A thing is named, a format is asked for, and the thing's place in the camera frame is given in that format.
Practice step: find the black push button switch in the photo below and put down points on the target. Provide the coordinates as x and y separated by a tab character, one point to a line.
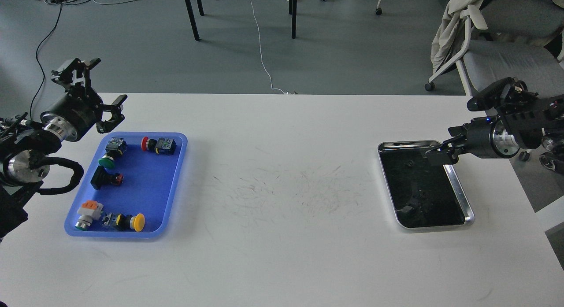
102	178

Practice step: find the silver orange push button switch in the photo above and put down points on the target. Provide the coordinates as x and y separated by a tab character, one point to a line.
89	211

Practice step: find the red emergency stop switch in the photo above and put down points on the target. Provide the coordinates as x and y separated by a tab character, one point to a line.
161	146

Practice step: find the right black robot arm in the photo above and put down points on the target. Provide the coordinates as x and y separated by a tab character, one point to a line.
523	121

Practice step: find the black table leg left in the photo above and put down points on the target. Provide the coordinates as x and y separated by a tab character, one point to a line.
191	14

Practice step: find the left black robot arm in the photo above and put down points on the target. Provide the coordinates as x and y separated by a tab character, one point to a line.
27	147

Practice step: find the yellow push button switch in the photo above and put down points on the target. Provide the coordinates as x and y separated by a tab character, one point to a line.
123	222

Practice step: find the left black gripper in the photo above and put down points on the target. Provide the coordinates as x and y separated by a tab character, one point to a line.
80	107

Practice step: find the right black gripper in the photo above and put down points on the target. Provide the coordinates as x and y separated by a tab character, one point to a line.
486	138

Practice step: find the green push button switch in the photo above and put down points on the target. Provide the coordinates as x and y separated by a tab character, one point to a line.
114	149

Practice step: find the blue plastic tray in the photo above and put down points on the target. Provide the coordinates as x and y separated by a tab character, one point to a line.
150	181

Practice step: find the steel tray with black liner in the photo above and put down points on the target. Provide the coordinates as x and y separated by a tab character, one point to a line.
424	197

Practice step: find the beige jacket on chair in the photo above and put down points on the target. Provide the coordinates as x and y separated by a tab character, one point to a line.
446	32

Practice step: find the grey office chair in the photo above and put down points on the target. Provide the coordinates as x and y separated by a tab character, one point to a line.
521	39

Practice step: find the black table leg right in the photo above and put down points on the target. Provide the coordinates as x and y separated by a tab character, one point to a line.
293	14

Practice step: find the black table leg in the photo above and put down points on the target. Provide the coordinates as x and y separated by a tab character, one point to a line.
191	14
293	14

